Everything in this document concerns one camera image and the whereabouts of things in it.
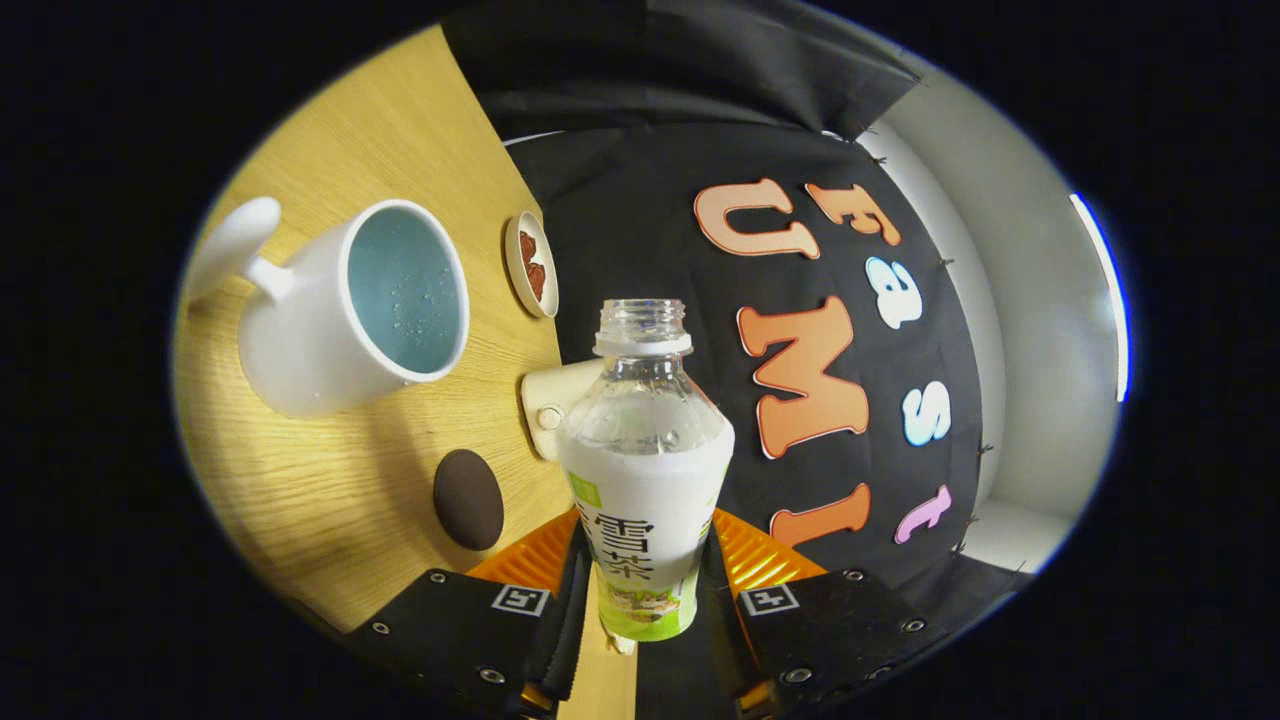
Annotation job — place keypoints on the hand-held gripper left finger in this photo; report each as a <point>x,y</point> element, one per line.
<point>568,630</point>

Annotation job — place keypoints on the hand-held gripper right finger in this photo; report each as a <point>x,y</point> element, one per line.
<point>735,640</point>

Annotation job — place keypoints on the clear juice bottle white label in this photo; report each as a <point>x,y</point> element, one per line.
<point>645,500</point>

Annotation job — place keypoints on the dark round coaster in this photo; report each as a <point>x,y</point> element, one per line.
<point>468,500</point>

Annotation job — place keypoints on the white cup blue inside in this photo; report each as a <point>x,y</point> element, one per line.
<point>300,340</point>

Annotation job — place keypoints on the white toaster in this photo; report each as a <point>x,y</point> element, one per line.
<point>545,395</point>

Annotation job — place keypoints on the wooden table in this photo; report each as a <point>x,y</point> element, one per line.
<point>330,500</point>

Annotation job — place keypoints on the small white dish red snacks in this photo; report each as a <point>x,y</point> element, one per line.
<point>530,265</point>

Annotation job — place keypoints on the black backdrop cloth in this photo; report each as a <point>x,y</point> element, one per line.
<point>640,220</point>

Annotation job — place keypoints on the ceiling strip light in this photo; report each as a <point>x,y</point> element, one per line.
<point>1105,290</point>

